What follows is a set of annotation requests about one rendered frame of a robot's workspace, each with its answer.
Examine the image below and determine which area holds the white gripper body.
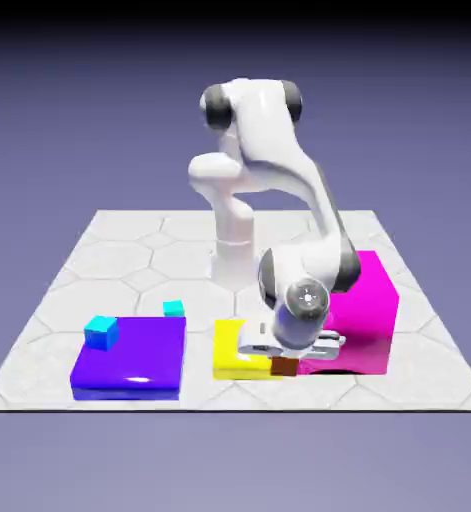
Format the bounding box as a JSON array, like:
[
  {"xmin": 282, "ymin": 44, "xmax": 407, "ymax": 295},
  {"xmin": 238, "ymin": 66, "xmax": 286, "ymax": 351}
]
[{"xmin": 237, "ymin": 320, "xmax": 347, "ymax": 361}]

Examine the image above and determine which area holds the small brown cube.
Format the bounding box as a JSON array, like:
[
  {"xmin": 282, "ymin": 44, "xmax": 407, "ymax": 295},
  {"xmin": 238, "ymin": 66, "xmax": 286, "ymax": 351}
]
[{"xmin": 269, "ymin": 355, "xmax": 300, "ymax": 378}]

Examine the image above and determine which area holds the large yellow box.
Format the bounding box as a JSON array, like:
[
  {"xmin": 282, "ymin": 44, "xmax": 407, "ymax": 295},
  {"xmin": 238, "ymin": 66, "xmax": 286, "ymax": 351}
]
[{"xmin": 212, "ymin": 318, "xmax": 284, "ymax": 381}]

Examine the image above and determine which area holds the large magenta box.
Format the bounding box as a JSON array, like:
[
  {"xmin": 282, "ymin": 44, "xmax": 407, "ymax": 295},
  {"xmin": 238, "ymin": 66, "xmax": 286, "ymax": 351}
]
[{"xmin": 297, "ymin": 250, "xmax": 400, "ymax": 377}]

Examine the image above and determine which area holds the large purple box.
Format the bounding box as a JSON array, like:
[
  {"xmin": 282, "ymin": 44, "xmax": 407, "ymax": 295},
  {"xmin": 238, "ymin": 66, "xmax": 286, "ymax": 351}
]
[{"xmin": 69, "ymin": 316, "xmax": 187, "ymax": 402}]

